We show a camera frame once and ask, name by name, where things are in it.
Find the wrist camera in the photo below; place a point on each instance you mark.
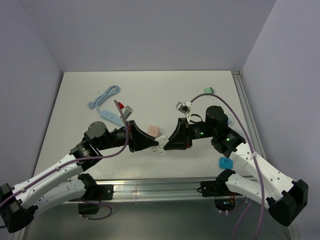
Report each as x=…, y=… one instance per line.
x=184, y=107
x=126, y=111

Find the blue flat plug adapter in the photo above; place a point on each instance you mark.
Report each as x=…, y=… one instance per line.
x=225, y=163

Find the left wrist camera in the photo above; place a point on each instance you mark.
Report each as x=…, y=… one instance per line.
x=126, y=111

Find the aluminium right rail frame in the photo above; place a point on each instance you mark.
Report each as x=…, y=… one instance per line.
x=248, y=115

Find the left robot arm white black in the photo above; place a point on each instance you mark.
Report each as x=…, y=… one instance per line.
x=67, y=179

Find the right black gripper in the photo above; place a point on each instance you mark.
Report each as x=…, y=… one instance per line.
x=181, y=138

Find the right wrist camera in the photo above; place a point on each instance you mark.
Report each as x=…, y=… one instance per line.
x=184, y=107

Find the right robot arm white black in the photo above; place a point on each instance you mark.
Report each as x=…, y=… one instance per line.
x=283, y=197

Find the green plug adapter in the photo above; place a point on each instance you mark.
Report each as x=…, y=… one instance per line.
x=209, y=90

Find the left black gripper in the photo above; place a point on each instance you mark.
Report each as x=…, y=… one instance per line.
x=138, y=139

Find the white plug adapter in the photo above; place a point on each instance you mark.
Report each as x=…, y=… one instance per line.
x=162, y=141

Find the pink cube socket adapter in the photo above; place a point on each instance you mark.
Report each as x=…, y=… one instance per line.
x=153, y=131

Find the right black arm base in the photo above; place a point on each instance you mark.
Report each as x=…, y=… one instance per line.
x=224, y=199

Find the aluminium rail frame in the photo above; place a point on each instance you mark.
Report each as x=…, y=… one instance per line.
x=248, y=115
x=158, y=209

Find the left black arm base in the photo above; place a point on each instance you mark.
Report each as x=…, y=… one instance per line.
x=93, y=200

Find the light blue power strip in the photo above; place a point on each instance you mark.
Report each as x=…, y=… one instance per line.
x=111, y=117

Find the light blue charger with cable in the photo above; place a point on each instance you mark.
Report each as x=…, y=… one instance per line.
x=232, y=123

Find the aluminium front rail frame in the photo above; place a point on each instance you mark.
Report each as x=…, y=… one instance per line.
x=158, y=209

